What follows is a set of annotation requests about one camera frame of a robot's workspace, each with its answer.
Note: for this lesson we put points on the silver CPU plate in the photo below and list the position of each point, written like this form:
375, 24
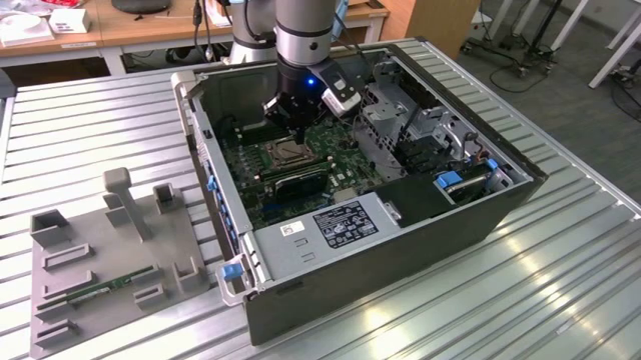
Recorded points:
287, 152

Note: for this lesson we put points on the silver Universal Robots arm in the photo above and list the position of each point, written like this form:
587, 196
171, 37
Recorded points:
303, 41

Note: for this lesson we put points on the CPU socket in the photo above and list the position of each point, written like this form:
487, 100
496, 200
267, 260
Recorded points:
292, 164

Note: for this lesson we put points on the green motherboard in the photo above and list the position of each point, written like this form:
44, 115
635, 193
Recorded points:
344, 150

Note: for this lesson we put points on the metal drive cage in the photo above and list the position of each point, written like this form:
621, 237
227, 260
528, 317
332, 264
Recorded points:
384, 112

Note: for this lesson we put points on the graphics card with fan shroud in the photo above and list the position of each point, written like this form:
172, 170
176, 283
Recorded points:
300, 187

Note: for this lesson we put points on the silver chipset heatsink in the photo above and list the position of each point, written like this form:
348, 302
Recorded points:
344, 195

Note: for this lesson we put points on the wooden cabinet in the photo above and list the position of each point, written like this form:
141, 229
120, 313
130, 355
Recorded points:
440, 22

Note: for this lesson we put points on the wooden desk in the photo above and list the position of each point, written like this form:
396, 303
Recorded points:
149, 26

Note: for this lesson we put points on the hard disk in blue carrier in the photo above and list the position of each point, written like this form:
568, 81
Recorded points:
447, 180

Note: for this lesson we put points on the black round object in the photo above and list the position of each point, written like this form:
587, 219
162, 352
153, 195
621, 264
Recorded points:
140, 5

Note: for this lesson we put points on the small blue plastic clip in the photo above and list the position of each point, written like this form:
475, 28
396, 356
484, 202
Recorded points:
490, 164

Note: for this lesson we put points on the grey power supply unit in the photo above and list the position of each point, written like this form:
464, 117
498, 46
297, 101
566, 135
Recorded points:
289, 258

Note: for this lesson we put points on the blue case latch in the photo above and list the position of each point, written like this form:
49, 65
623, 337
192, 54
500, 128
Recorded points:
229, 272

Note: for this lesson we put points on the black wheeled stand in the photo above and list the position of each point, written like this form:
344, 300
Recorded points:
535, 62

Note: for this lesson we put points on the white cardboard box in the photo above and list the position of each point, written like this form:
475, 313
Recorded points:
69, 20

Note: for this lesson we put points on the open black PC case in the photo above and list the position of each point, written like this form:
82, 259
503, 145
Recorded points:
375, 292

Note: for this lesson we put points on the red white package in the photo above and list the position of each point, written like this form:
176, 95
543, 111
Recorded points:
60, 3

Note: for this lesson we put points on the grey parts rack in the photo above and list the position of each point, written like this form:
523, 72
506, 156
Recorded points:
100, 243

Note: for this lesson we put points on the flat white box with disc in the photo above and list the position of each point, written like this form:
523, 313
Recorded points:
24, 33

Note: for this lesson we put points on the green RAM stick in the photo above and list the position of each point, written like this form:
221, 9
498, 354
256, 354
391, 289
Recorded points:
106, 285

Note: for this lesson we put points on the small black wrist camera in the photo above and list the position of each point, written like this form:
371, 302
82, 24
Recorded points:
269, 107

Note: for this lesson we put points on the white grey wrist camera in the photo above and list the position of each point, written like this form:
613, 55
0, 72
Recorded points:
340, 97

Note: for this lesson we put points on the blue bracket clip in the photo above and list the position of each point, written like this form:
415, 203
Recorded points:
211, 183

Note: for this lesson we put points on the white table frame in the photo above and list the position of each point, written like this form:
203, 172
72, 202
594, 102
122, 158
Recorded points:
615, 57

